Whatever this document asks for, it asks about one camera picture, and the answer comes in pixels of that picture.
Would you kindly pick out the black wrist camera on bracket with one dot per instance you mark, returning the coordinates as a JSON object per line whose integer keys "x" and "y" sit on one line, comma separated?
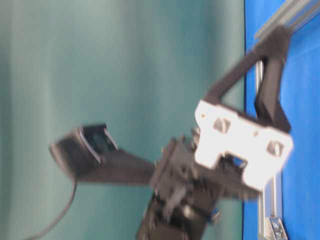
{"x": 89, "y": 154}

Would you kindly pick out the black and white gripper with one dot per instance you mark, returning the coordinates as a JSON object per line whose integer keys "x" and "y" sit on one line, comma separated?
{"x": 234, "y": 154}

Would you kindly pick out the long aluminium frame rail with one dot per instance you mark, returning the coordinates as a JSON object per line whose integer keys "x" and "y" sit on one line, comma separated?
{"x": 269, "y": 205}

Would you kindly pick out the lower aluminium corner bracket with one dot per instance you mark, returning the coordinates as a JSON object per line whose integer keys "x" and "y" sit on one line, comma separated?
{"x": 276, "y": 229}

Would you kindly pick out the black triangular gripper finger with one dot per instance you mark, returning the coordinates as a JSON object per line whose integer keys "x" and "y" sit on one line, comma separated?
{"x": 272, "y": 51}

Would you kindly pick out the diagonal aluminium frame rail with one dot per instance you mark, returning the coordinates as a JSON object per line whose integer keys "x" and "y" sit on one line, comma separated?
{"x": 292, "y": 13}

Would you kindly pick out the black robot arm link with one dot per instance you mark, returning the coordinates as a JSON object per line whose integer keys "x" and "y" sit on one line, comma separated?
{"x": 184, "y": 224}

